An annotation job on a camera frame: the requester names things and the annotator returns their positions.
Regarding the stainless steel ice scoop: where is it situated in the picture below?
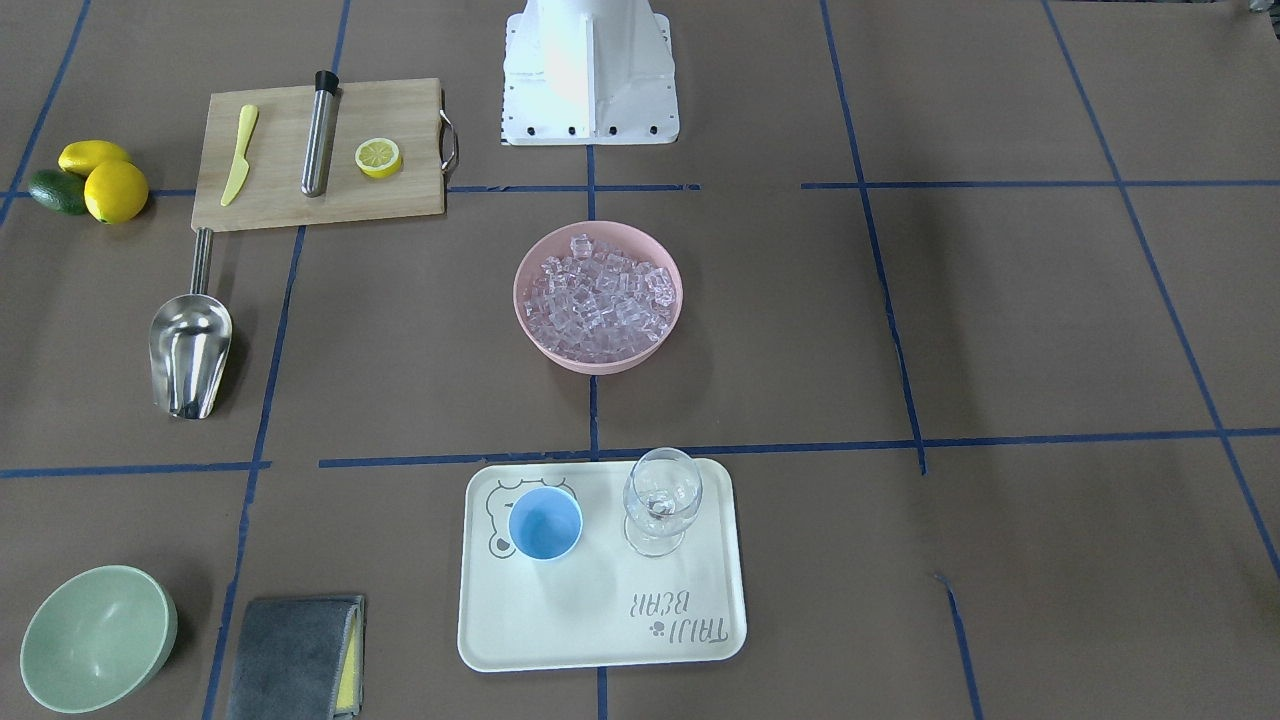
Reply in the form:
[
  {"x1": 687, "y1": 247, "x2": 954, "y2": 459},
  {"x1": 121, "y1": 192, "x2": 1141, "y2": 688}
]
[{"x1": 148, "y1": 227, "x2": 233, "y2": 420}]

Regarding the pile of clear ice cubes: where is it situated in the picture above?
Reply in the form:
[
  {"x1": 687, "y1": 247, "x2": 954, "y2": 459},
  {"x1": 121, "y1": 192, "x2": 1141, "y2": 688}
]
[{"x1": 524, "y1": 233, "x2": 677, "y2": 363}]

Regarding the blue cup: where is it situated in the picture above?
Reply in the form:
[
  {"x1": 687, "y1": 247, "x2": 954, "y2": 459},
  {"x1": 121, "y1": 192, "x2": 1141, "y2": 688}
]
[{"x1": 508, "y1": 487, "x2": 584, "y2": 561}]

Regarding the pink bowl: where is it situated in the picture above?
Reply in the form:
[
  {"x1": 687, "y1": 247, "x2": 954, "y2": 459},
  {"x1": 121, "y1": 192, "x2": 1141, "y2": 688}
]
[{"x1": 513, "y1": 222, "x2": 685, "y2": 375}]

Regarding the clear wine glass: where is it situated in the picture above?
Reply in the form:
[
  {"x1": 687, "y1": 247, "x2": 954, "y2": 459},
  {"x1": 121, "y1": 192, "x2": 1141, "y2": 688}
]
[{"x1": 623, "y1": 447, "x2": 704, "y2": 559}]

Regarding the cream bear tray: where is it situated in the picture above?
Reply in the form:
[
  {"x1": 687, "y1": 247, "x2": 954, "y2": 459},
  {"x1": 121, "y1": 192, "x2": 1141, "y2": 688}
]
[{"x1": 457, "y1": 457, "x2": 748, "y2": 673}]

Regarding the half lemon slice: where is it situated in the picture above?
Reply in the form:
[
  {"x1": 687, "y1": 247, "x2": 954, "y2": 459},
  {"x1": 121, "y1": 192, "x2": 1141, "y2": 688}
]
[{"x1": 355, "y1": 137, "x2": 403, "y2": 179}]

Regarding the wooden cutting board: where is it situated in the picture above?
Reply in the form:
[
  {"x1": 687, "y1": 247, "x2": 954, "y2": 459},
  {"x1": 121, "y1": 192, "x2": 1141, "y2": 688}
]
[{"x1": 191, "y1": 78, "x2": 456, "y2": 232}]

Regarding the grey yellow cloth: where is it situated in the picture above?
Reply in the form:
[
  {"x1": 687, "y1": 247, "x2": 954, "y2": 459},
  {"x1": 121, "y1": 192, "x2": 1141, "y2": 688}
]
[{"x1": 227, "y1": 594, "x2": 366, "y2": 719}]

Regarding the yellow plastic knife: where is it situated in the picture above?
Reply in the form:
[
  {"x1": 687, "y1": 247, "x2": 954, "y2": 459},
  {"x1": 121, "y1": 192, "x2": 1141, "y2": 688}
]
[{"x1": 220, "y1": 104, "x2": 260, "y2": 208}]

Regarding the yellow lemon lower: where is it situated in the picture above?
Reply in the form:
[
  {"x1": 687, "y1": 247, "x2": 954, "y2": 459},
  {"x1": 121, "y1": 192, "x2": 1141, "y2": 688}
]
[{"x1": 84, "y1": 160, "x2": 150, "y2": 224}]

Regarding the yellow lemon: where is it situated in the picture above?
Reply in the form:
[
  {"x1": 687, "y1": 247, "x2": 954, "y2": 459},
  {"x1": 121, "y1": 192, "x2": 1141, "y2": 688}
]
[
  {"x1": 84, "y1": 160, "x2": 150, "y2": 224},
  {"x1": 58, "y1": 138, "x2": 132, "y2": 178}
]

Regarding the yellow lemon upper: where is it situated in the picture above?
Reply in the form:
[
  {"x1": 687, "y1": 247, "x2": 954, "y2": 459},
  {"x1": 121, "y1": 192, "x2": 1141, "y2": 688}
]
[{"x1": 58, "y1": 138, "x2": 132, "y2": 178}]

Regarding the green bowl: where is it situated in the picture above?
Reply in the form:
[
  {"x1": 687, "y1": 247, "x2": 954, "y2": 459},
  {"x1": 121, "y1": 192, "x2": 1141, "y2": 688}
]
[{"x1": 20, "y1": 565, "x2": 178, "y2": 714}]

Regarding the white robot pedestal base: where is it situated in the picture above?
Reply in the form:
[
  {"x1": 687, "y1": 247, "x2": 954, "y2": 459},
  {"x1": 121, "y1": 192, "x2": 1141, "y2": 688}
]
[{"x1": 500, "y1": 1, "x2": 681, "y2": 147}]

